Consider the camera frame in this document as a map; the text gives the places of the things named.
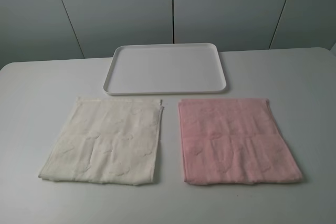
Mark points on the cream white towel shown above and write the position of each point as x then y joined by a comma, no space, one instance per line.
107,141

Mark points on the pink towel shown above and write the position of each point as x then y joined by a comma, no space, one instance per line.
233,141

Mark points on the white rectangular plastic tray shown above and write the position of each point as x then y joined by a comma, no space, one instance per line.
165,69

